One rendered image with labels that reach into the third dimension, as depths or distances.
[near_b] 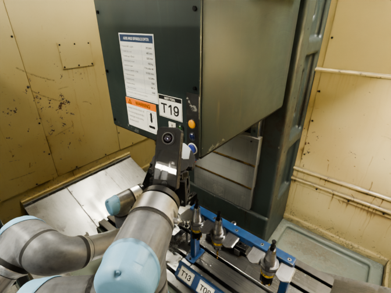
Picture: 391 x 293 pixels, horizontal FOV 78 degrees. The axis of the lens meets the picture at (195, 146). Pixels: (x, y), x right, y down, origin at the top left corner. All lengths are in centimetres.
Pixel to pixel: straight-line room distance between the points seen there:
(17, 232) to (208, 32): 74
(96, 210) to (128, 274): 170
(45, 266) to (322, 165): 152
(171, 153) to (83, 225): 156
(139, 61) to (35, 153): 128
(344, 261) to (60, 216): 193
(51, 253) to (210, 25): 71
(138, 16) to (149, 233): 61
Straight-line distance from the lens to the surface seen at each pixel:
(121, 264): 32
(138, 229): 35
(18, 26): 180
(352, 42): 154
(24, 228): 87
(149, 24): 75
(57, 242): 80
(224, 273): 132
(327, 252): 201
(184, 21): 66
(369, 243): 199
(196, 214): 104
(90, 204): 203
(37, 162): 195
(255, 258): 99
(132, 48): 82
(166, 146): 43
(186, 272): 126
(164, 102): 75
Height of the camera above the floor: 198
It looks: 27 degrees down
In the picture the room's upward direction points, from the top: straight up
